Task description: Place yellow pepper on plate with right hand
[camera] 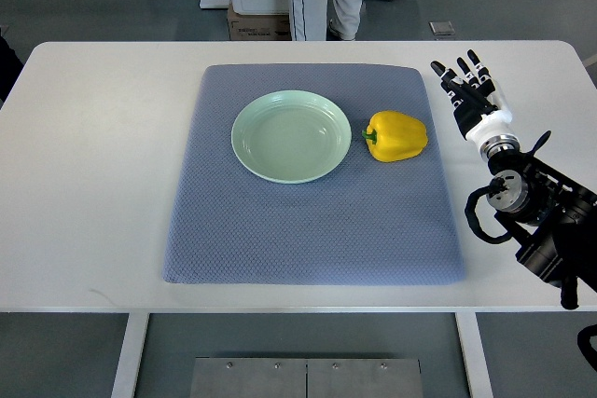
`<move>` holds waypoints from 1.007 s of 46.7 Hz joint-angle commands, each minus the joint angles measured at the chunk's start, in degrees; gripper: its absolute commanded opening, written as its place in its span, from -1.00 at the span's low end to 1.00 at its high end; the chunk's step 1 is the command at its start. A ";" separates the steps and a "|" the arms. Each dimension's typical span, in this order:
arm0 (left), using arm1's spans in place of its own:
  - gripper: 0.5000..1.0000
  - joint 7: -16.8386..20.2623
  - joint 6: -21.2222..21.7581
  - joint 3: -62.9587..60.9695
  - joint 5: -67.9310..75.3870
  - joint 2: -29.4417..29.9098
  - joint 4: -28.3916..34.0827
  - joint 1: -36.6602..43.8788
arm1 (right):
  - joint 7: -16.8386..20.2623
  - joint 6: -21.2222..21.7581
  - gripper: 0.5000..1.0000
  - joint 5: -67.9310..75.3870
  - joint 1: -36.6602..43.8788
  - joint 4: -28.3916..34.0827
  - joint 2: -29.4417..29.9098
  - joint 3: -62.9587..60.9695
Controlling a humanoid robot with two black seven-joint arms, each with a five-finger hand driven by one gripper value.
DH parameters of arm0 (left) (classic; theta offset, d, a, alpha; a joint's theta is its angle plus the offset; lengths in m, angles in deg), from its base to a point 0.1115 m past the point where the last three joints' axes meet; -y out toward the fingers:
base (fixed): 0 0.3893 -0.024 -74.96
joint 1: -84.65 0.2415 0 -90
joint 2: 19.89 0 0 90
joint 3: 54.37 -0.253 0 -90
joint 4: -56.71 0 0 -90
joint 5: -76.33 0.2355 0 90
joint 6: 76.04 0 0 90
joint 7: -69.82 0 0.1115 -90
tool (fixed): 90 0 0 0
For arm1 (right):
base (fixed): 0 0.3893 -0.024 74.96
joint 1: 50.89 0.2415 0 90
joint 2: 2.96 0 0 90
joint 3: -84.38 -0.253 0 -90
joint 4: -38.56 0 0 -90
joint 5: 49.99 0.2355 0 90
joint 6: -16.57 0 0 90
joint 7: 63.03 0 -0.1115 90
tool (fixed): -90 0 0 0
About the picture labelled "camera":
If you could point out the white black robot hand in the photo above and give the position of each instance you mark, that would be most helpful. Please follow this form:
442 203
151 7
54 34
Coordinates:
479 106

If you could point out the yellow bell pepper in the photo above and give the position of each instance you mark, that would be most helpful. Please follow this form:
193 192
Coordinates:
392 136

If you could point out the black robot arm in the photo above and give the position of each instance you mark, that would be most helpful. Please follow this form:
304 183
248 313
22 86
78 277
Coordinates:
531 201

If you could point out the grey floor outlet plate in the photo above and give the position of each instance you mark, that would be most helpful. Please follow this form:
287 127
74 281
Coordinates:
441 28

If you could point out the light green plate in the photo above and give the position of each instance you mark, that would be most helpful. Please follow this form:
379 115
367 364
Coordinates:
291 136

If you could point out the blue-grey textured mat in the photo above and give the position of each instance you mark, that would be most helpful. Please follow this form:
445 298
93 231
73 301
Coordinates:
366 223

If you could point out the brown cardboard box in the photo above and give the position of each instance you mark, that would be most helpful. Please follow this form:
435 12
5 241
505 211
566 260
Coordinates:
275 27

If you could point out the right white table leg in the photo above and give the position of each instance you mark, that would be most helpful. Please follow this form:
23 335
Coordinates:
476 370

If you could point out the white table leg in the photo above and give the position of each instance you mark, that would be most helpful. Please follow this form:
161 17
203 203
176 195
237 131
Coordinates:
131 355
476 370

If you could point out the left white table leg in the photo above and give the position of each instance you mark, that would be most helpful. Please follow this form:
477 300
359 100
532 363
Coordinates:
131 355

